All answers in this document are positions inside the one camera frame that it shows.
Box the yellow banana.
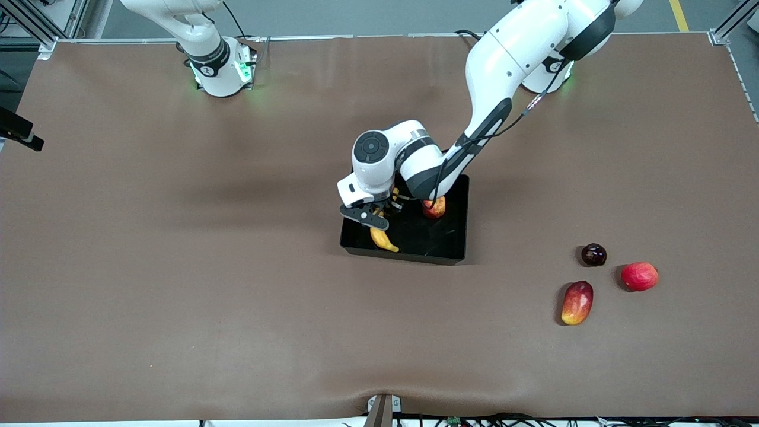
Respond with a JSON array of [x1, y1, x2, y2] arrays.
[[369, 189, 400, 253]]

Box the black plastic box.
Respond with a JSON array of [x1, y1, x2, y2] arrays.
[[339, 173, 470, 266]]

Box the red yellow mango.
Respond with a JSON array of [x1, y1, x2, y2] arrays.
[[560, 281, 594, 326]]

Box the large table cover mat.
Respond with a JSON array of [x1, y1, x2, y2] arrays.
[[0, 34, 759, 423]]

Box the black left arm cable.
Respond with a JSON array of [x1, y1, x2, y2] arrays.
[[434, 58, 571, 202]]

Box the small mounting bracket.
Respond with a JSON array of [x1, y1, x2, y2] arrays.
[[366, 394, 402, 427]]

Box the thin black cable bundle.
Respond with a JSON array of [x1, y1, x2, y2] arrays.
[[415, 414, 594, 427]]

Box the black right base cable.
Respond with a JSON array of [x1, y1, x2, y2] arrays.
[[221, 0, 247, 40]]

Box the aluminium frame strut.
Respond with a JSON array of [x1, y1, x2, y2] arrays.
[[0, 0, 90, 60], [709, 0, 759, 47]]

